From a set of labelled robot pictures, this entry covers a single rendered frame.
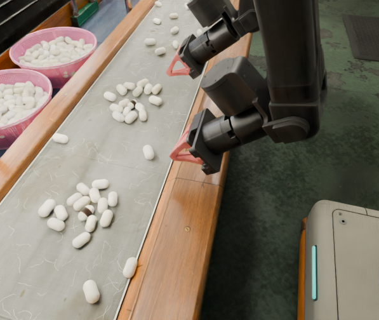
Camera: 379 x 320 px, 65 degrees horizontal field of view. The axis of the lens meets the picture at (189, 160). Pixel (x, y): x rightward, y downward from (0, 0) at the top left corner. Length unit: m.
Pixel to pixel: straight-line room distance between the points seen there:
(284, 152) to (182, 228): 1.32
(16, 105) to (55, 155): 0.25
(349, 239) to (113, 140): 0.87
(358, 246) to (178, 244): 0.80
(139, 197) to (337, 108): 1.80
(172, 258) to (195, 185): 0.15
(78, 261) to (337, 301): 0.79
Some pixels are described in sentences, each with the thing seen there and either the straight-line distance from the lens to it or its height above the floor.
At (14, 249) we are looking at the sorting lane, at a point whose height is 0.74.
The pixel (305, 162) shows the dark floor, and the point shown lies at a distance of 1.77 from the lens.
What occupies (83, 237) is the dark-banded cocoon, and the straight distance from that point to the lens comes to 0.56.
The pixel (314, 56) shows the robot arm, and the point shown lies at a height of 1.07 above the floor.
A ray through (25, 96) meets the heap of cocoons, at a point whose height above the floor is 0.74.
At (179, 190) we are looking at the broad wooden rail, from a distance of 0.58.
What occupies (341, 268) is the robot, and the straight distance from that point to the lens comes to 1.14.
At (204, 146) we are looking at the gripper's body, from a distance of 0.48.
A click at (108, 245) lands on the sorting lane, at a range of 0.56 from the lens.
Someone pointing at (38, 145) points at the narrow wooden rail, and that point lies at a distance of 0.75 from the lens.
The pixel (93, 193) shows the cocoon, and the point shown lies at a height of 0.76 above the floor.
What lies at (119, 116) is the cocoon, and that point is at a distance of 0.76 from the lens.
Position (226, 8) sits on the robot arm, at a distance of 0.68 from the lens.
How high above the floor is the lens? 1.23
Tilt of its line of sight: 48 degrees down
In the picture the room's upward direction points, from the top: straight up
